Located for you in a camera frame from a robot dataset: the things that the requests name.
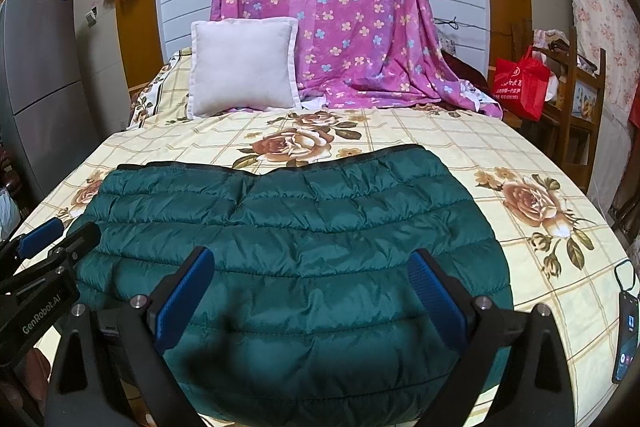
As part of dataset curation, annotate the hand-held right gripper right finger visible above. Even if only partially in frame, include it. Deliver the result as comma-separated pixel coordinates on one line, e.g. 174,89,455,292
407,249,576,427

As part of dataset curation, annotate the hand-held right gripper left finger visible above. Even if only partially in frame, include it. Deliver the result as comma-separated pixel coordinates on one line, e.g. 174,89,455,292
45,246,216,427

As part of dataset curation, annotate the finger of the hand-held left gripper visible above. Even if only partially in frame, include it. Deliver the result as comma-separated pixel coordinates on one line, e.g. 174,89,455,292
0,222,102,297
0,217,66,269

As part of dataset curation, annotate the green quilted puffer jacket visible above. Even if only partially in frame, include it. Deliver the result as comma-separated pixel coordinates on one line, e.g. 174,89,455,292
67,144,516,423

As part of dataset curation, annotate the grey refrigerator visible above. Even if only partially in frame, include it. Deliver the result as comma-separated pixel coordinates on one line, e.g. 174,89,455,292
0,0,116,208

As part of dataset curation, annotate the cream floral bed sheet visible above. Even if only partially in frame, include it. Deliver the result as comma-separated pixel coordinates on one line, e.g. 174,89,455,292
10,47,640,427

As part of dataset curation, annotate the black smartphone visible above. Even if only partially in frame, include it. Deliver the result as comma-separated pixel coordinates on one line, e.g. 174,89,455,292
612,289,640,385

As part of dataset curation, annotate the red shopping bag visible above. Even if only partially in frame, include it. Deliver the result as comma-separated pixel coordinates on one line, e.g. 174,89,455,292
492,47,551,122

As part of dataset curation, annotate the dark maroon blanket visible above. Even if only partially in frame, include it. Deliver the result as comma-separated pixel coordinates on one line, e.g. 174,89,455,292
440,49,491,92

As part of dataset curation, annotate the white square pillow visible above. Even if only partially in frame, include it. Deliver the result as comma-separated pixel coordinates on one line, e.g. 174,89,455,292
187,17,303,118

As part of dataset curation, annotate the wooden chair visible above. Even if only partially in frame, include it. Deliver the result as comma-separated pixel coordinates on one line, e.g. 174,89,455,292
512,19,607,168

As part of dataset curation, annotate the pink floral cloth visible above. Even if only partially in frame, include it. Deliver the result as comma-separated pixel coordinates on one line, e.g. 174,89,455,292
209,0,503,120

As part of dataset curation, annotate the pale floral curtain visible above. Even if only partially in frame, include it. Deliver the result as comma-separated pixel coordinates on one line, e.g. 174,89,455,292
557,0,640,128

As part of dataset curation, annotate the black phone cable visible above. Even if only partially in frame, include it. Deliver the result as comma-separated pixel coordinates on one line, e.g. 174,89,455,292
613,259,639,296

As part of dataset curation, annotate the black wall cable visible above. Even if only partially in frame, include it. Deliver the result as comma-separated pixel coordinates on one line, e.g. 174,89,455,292
434,16,488,30

